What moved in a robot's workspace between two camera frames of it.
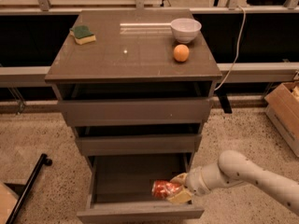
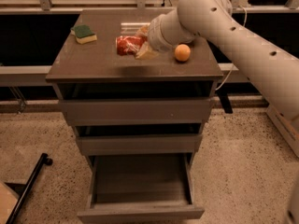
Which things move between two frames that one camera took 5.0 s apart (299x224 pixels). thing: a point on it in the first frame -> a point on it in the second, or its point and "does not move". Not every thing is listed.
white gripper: x=195 y=179 -> x=154 y=35
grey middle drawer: x=139 y=144 does not move
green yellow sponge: x=82 y=35 does not move
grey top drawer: x=136 y=111 does not move
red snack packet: x=163 y=189 -> x=127 y=45
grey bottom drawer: x=120 y=190 does not move
